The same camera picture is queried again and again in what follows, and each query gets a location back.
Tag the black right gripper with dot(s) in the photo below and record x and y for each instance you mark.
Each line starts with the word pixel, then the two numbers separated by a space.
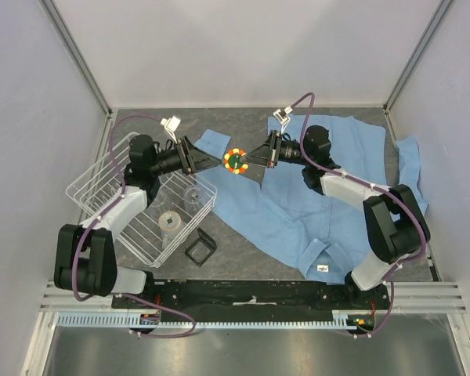
pixel 265 156

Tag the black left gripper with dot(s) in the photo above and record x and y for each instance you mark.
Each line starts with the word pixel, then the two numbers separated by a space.
pixel 192 159

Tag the light blue button shirt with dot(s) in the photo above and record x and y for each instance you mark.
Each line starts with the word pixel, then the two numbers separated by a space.
pixel 324 238

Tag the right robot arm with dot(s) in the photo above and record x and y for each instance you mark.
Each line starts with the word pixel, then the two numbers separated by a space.
pixel 396 228

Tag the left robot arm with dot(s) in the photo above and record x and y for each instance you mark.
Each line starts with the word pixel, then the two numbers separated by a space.
pixel 85 256

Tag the clear glass with base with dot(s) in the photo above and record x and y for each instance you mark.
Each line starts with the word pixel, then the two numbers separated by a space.
pixel 193 200

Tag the clear drinking glass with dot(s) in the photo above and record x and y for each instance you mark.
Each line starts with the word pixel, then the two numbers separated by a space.
pixel 170 224

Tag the white wire dish rack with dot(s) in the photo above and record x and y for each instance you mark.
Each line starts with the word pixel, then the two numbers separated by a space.
pixel 142 236

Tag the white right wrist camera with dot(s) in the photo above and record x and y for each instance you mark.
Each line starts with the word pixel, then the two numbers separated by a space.
pixel 283 117

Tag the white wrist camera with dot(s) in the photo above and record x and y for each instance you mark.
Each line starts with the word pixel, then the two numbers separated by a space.
pixel 170 125
pixel 283 117

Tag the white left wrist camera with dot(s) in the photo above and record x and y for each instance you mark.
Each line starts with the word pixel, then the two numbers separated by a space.
pixel 170 125

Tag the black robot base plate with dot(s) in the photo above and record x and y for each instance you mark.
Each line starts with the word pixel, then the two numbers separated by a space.
pixel 262 299

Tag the light blue cable duct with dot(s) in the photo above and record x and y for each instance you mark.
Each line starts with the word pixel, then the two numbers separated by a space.
pixel 137 320

